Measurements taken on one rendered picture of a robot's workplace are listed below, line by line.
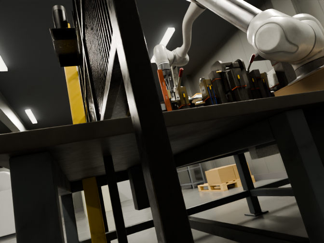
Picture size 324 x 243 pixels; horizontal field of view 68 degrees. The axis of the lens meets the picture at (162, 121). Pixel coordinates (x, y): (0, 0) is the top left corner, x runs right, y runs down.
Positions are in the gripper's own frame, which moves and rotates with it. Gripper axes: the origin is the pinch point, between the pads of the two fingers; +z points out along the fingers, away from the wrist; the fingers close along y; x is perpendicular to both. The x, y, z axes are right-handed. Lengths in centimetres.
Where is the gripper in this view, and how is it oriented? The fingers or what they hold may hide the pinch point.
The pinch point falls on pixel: (171, 98)
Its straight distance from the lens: 170.9
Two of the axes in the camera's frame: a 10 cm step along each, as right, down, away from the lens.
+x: -9.3, 1.5, -3.2
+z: 2.3, 9.5, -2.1
